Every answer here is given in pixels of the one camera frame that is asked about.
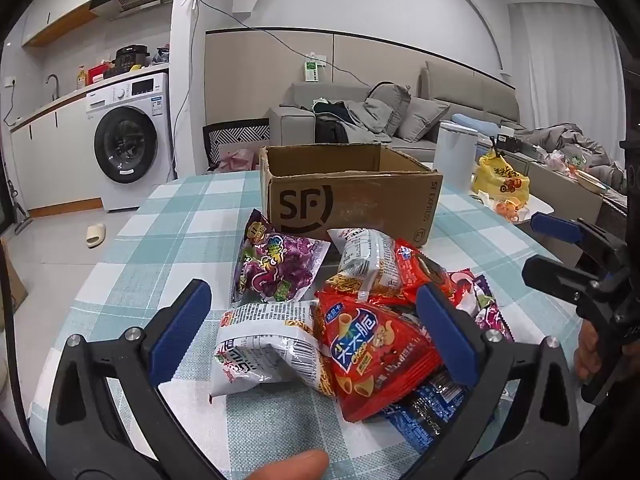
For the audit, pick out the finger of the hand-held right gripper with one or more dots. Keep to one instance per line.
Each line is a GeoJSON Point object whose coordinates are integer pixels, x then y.
{"type": "Point", "coordinates": [555, 227]}
{"type": "Point", "coordinates": [555, 275]}

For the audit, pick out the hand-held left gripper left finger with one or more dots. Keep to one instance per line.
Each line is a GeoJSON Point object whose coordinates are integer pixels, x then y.
{"type": "Point", "coordinates": [182, 330]}

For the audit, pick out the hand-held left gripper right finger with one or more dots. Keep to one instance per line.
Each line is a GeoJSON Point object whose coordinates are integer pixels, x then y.
{"type": "Point", "coordinates": [450, 340]}

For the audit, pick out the purple candy packet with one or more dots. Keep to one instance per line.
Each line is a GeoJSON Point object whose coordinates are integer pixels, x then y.
{"type": "Point", "coordinates": [480, 305]}
{"type": "Point", "coordinates": [277, 270]}

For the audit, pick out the blue cookie packet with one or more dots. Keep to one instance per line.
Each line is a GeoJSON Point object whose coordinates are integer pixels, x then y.
{"type": "Point", "coordinates": [425, 410]}

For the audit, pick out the white noodle snack packet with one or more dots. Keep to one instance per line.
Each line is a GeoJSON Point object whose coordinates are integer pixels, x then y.
{"type": "Point", "coordinates": [260, 345]}
{"type": "Point", "coordinates": [360, 260]}

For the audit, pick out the red cone snack packet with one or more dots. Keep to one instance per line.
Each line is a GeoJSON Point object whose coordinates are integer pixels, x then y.
{"type": "Point", "coordinates": [370, 355]}

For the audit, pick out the red cookie packet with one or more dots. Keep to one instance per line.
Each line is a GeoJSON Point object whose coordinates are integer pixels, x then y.
{"type": "Point", "coordinates": [415, 265]}

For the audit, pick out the brown cardboard box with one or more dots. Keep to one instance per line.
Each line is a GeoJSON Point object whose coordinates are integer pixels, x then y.
{"type": "Point", "coordinates": [350, 200]}

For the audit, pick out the person's right hand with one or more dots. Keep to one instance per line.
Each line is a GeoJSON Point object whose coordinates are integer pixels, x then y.
{"type": "Point", "coordinates": [587, 347]}

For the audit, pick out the person's left hand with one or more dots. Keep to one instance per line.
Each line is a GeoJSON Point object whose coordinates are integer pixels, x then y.
{"type": "Point", "coordinates": [290, 467]}

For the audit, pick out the orange snack bag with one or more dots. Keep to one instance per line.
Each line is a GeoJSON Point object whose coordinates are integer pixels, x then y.
{"type": "Point", "coordinates": [510, 209]}

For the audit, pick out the pale bowl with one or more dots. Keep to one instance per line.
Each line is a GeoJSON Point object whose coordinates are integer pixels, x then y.
{"type": "Point", "coordinates": [594, 184]}

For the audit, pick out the yellow plastic bag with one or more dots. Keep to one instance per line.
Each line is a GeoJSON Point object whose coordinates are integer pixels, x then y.
{"type": "Point", "coordinates": [500, 180]}

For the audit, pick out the grey blanket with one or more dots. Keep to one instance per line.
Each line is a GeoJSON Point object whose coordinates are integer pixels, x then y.
{"type": "Point", "coordinates": [565, 142]}

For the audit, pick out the small black device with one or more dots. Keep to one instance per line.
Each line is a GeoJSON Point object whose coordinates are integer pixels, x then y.
{"type": "Point", "coordinates": [507, 144]}

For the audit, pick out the teal checked tablecloth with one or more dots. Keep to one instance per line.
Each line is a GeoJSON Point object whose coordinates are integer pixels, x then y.
{"type": "Point", "coordinates": [190, 220]}

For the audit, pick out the white trash can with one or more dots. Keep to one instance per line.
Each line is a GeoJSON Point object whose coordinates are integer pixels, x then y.
{"type": "Point", "coordinates": [452, 157]}

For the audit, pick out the beige slipper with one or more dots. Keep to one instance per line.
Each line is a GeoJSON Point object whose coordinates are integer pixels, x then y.
{"type": "Point", "coordinates": [96, 235]}

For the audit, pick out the light blue pillow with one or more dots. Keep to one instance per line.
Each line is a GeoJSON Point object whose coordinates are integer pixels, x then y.
{"type": "Point", "coordinates": [475, 122]}

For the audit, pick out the white curtain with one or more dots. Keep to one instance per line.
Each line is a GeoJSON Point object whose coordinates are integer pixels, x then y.
{"type": "Point", "coordinates": [565, 70]}

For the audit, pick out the white washing machine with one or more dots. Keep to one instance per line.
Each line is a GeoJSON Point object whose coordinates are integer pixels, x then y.
{"type": "Point", "coordinates": [145, 170]}

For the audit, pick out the grey pillow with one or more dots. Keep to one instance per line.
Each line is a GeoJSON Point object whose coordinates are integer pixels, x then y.
{"type": "Point", "coordinates": [392, 100]}
{"type": "Point", "coordinates": [422, 117]}

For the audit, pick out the pink cloth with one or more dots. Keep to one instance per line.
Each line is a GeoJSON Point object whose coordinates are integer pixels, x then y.
{"type": "Point", "coordinates": [240, 160]}

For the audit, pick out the black white patterned chair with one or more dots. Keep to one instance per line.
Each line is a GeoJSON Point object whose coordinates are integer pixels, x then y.
{"type": "Point", "coordinates": [235, 132]}

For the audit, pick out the grey jacket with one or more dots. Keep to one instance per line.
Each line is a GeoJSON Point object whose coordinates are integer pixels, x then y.
{"type": "Point", "coordinates": [367, 117]}

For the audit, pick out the grey sofa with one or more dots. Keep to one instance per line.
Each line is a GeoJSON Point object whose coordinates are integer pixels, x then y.
{"type": "Point", "coordinates": [295, 120]}

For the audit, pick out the dark clothing pile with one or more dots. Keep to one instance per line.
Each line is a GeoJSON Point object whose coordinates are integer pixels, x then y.
{"type": "Point", "coordinates": [330, 127]}

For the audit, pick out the red box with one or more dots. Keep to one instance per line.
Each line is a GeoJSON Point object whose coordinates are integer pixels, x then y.
{"type": "Point", "coordinates": [100, 72]}

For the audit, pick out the yellow bottle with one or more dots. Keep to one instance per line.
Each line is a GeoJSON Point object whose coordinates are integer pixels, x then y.
{"type": "Point", "coordinates": [81, 79]}

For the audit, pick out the black rice cooker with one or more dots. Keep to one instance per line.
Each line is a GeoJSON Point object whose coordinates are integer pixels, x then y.
{"type": "Point", "coordinates": [131, 57]}

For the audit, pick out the kitchen faucet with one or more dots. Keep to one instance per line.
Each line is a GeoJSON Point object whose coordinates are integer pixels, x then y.
{"type": "Point", "coordinates": [55, 82]}

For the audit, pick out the green white wall device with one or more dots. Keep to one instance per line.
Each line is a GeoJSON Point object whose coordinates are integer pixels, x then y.
{"type": "Point", "coordinates": [311, 71]}

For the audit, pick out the white wall cabinet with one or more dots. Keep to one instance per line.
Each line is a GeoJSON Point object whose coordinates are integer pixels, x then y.
{"type": "Point", "coordinates": [55, 22]}

